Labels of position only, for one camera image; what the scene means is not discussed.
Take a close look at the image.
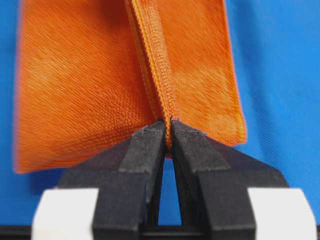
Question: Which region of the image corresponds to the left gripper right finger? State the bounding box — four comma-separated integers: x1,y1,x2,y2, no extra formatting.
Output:
171,120,288,240

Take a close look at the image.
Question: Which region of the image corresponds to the orange towel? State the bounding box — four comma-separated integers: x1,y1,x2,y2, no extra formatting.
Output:
13,0,247,174

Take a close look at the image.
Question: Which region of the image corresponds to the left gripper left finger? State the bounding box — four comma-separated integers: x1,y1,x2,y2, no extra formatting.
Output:
57,120,166,240

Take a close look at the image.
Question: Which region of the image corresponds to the blue table cloth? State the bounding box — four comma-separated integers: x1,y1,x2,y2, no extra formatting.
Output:
0,0,320,226

